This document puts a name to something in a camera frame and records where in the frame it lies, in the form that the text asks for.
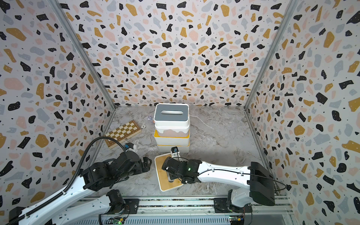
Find yellow lid tissue box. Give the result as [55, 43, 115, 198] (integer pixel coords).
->
[155, 153, 183, 192]
[154, 130, 190, 146]
[157, 144, 190, 154]

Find white pink tissue box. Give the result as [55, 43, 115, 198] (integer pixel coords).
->
[155, 124, 190, 138]

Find grey lid tissue box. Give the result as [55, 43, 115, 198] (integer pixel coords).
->
[154, 104, 189, 128]

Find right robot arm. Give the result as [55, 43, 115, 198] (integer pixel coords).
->
[162, 157, 276, 207]

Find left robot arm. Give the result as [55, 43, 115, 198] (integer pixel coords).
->
[9, 151, 152, 225]

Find wooden chess board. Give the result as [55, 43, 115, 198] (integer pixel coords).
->
[105, 120, 142, 144]

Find left green circuit board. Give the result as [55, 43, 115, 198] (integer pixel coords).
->
[106, 217, 126, 225]

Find green circuit board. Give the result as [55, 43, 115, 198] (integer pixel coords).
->
[106, 217, 126, 225]
[229, 216, 245, 225]

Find right green circuit board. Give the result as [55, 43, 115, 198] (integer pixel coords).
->
[229, 216, 245, 225]

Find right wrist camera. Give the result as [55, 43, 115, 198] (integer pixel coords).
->
[171, 146, 180, 158]

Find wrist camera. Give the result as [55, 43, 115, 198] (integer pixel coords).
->
[124, 142, 137, 152]
[171, 146, 180, 158]

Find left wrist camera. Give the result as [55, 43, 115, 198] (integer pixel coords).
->
[124, 142, 137, 152]

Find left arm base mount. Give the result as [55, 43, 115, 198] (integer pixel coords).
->
[97, 198, 140, 215]

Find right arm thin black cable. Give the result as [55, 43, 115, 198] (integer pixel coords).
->
[196, 168, 287, 192]

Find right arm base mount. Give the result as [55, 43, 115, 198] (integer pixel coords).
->
[213, 198, 253, 214]

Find left black corrugated cable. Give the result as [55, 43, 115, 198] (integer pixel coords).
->
[5, 136, 127, 225]

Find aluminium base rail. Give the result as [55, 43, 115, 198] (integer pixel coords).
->
[53, 195, 296, 225]

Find left aluminium corner post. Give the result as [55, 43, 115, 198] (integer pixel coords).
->
[47, 0, 116, 110]

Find aluminium corner post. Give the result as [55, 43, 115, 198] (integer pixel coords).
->
[244, 0, 299, 110]
[47, 0, 116, 110]

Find right aluminium corner post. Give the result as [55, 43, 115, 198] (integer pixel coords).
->
[244, 0, 299, 110]

